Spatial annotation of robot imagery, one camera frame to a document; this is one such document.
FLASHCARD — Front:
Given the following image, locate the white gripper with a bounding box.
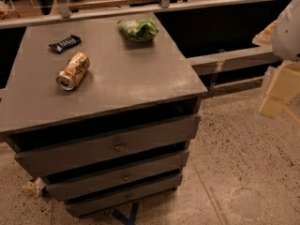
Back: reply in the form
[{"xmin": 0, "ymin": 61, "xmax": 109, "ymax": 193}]
[{"xmin": 252, "ymin": 0, "xmax": 300, "ymax": 117}]

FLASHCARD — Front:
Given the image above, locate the green rice chip bag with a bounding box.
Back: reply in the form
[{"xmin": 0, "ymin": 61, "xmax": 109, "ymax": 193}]
[{"xmin": 117, "ymin": 18, "xmax": 158, "ymax": 43}]

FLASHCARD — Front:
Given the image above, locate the orange soda can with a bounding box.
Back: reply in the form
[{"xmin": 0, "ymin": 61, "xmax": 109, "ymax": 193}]
[{"xmin": 56, "ymin": 52, "xmax": 90, "ymax": 91}]

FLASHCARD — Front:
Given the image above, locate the top grey drawer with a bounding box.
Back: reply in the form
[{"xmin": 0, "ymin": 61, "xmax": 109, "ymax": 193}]
[{"xmin": 15, "ymin": 113, "xmax": 200, "ymax": 177}]

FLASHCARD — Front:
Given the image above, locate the grey drawer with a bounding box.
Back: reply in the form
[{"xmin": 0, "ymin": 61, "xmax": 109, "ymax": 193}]
[
  {"xmin": 47, "ymin": 149, "xmax": 189, "ymax": 202},
  {"xmin": 66, "ymin": 173, "xmax": 183, "ymax": 217},
  {"xmin": 15, "ymin": 113, "xmax": 200, "ymax": 177}
]

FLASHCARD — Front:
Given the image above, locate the middle grey drawer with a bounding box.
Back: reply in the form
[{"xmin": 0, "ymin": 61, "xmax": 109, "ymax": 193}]
[{"xmin": 47, "ymin": 149, "xmax": 189, "ymax": 202}]

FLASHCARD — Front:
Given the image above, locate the grey drawer cabinet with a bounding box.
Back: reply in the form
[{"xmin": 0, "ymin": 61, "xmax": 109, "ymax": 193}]
[{"xmin": 0, "ymin": 18, "xmax": 205, "ymax": 205}]

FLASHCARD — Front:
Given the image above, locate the black candy bar wrapper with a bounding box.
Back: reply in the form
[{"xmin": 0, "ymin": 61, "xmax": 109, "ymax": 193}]
[{"xmin": 49, "ymin": 35, "xmax": 82, "ymax": 54}]

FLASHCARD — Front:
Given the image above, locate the blue tape cross on floor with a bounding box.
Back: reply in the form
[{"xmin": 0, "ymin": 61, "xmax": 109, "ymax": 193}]
[{"xmin": 112, "ymin": 202, "xmax": 140, "ymax": 225}]

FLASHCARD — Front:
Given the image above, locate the bottom grey drawer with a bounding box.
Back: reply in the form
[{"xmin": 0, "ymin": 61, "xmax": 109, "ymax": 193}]
[{"xmin": 66, "ymin": 173, "xmax": 183, "ymax": 217}]

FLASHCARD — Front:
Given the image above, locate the crumpled paper scrap on floor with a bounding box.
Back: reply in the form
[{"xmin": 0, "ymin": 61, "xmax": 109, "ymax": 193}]
[{"xmin": 22, "ymin": 177, "xmax": 46, "ymax": 198}]

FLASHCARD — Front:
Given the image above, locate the grey metal railing frame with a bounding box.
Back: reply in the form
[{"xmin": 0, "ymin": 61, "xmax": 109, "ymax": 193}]
[{"xmin": 0, "ymin": 0, "xmax": 292, "ymax": 88}]

